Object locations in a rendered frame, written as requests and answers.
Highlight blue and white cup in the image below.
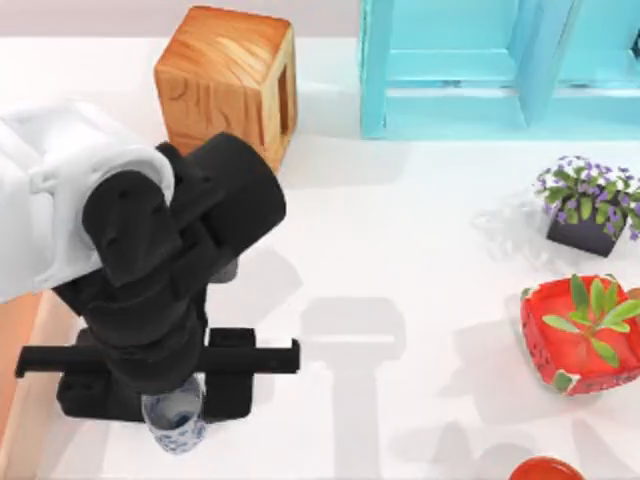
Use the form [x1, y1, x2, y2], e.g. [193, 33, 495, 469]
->
[140, 375, 208, 457]

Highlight salmon-coloured box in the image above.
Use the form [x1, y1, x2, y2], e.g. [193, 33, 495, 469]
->
[0, 288, 57, 480]

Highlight wooden box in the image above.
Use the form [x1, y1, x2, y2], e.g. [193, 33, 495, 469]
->
[153, 5, 299, 174]

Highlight red bowl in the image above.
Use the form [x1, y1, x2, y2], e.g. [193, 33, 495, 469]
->
[508, 455, 587, 480]

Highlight green plant in red pot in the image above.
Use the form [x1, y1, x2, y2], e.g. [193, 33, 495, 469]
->
[518, 272, 640, 398]

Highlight light blue rack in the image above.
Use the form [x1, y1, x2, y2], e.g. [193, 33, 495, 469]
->
[357, 0, 640, 141]

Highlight purple flowers in black pot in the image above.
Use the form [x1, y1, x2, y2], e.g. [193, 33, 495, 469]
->
[532, 154, 640, 259]

